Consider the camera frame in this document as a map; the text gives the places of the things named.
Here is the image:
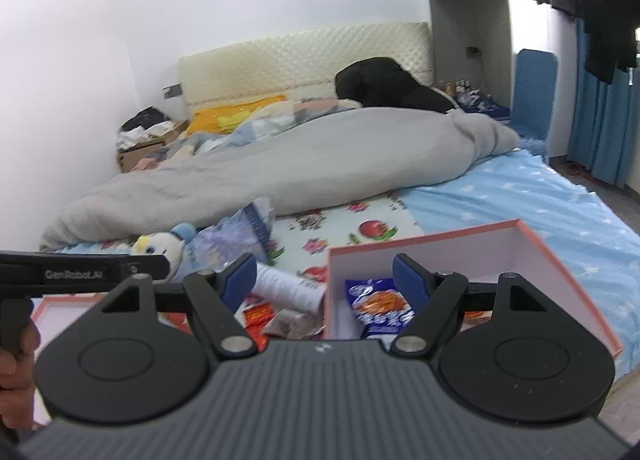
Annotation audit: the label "fruit print mat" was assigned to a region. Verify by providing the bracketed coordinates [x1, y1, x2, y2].
[265, 190, 426, 286]

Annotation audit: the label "cardboard box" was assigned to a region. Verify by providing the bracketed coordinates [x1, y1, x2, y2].
[117, 120, 190, 173]

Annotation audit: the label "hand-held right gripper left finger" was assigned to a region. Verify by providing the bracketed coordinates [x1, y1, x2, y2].
[102, 253, 258, 360]

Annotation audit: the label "grey duvet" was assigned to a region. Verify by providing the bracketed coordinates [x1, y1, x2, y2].
[39, 107, 521, 251]

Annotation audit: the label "white crumpled cloth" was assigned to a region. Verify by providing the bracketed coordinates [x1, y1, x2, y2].
[116, 126, 173, 150]

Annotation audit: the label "clear plastic bag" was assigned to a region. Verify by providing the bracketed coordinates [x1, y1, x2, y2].
[192, 197, 276, 272]

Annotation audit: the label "person's left hand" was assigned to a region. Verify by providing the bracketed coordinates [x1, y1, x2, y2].
[0, 319, 42, 441]

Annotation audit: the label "yellow pillow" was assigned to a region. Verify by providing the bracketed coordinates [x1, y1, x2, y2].
[186, 94, 288, 135]

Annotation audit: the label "black padded jacket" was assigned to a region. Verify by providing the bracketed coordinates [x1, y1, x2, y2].
[334, 57, 458, 114]

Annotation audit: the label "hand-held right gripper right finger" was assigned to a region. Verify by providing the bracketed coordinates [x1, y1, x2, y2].
[390, 253, 549, 357]

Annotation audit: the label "blue curtain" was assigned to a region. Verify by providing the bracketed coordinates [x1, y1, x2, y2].
[565, 15, 640, 201]

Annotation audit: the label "dark hanging clothes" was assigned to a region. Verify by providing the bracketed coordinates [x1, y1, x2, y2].
[542, 0, 640, 86]

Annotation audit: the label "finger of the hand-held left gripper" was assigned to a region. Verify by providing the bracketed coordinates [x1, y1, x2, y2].
[120, 254, 169, 282]

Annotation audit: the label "cream quilted headboard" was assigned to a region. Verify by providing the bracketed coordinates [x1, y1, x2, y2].
[177, 22, 435, 121]

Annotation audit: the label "blue star bed sheet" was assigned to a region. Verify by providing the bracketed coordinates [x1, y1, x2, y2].
[400, 147, 640, 366]

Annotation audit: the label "pink gift box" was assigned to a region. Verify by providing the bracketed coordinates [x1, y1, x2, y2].
[322, 219, 624, 366]

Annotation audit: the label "blue and white shoes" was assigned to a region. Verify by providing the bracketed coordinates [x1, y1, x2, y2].
[455, 90, 512, 121]

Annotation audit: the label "black cloth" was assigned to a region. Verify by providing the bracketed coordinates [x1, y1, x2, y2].
[120, 107, 167, 133]

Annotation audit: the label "blue snack packet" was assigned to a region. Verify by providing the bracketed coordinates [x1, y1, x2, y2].
[345, 277, 417, 341]

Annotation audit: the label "white printed bottle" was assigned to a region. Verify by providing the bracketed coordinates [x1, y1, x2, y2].
[252, 263, 326, 315]

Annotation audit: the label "blue and white plush toy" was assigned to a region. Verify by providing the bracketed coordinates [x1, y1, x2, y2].
[131, 223, 201, 282]

